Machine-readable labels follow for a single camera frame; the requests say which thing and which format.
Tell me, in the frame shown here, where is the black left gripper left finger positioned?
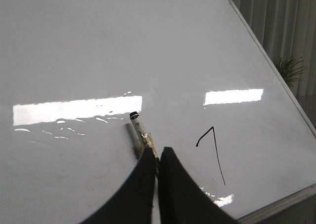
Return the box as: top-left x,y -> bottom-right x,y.
83,148 -> 155,224

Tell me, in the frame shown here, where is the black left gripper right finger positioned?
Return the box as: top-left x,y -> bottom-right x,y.
158,147 -> 238,224

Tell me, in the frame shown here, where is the black whiteboard marker with tape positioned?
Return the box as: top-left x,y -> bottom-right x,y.
129,112 -> 160,178

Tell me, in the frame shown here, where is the green potted plant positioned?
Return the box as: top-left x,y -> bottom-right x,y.
274,57 -> 307,87

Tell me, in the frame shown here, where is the grey window curtain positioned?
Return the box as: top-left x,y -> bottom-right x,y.
232,0 -> 316,96

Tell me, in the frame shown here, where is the white whiteboard with aluminium frame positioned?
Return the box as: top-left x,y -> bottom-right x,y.
0,0 -> 316,224

